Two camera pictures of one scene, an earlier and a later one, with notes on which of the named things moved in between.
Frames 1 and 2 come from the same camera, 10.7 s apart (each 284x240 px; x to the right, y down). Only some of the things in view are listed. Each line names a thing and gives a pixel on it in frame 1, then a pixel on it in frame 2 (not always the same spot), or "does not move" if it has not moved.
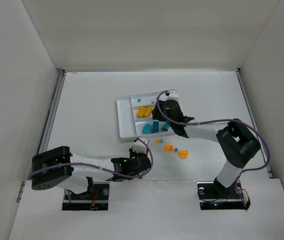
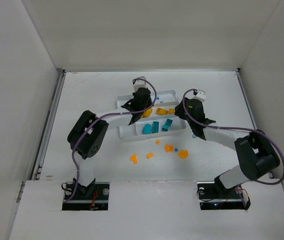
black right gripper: x=159 y=115 to x=181 y=110
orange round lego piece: x=169 y=148 does not move
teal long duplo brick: x=155 y=127 does not move
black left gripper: x=134 y=153 to x=137 y=107
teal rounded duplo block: x=147 y=129 does not move
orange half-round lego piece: x=183 y=154 does not move
